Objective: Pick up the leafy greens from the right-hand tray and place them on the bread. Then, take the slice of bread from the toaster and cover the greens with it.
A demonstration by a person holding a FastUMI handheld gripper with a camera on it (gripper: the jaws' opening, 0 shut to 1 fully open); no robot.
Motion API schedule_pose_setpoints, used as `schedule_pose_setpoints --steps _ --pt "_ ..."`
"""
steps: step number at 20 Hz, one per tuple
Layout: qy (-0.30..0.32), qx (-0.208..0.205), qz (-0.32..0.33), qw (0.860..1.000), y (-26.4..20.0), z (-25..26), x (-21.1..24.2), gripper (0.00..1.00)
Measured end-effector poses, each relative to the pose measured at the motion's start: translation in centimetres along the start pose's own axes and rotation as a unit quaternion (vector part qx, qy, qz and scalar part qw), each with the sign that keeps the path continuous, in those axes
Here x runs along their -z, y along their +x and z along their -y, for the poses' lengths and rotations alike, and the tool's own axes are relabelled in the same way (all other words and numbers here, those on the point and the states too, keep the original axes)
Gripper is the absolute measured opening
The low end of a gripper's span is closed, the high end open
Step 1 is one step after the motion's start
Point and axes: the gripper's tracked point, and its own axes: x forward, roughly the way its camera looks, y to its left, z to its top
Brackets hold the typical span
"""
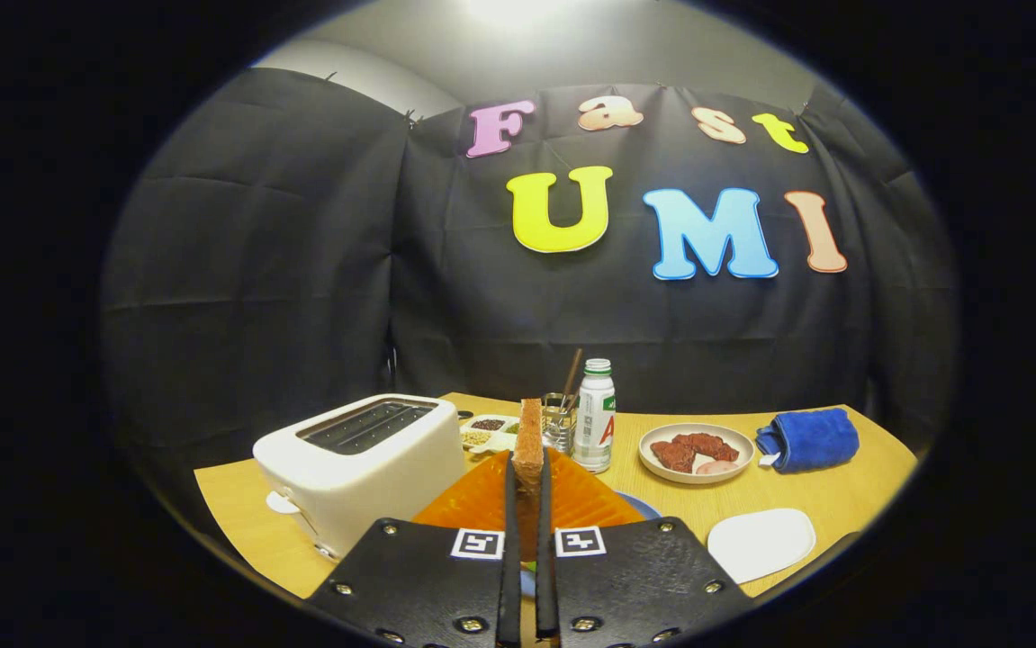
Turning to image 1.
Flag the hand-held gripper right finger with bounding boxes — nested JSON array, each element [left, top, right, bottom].
[[536, 447, 757, 648]]

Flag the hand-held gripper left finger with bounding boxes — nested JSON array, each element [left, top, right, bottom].
[[306, 450, 523, 648]]

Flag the plain toast bread slice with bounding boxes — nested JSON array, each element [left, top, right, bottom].
[[512, 398, 545, 563]]

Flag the blue plate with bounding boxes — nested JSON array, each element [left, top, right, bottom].
[[518, 490, 662, 602]]

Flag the white toaster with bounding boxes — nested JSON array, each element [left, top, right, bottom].
[[252, 393, 466, 561]]

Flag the beige plate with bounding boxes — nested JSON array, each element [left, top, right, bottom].
[[638, 423, 755, 485]]

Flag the white flat plate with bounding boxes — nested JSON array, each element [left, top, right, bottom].
[[707, 508, 816, 585]]

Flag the brown meat piece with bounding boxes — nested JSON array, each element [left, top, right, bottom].
[[672, 433, 740, 463], [650, 439, 697, 473]]

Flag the white divided bean dish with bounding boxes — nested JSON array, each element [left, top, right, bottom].
[[461, 414, 520, 454]]

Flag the white milk bottle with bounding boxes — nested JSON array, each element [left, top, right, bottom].
[[572, 359, 616, 474]]

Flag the brown wooden sticks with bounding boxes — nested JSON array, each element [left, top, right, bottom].
[[561, 348, 584, 410]]

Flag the blue folded towel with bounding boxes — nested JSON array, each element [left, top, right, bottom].
[[756, 408, 860, 474]]

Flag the black backdrop cloth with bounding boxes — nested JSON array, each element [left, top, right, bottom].
[[99, 67, 959, 541]]

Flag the metal wire holder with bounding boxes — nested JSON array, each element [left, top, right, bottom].
[[542, 392, 579, 455]]

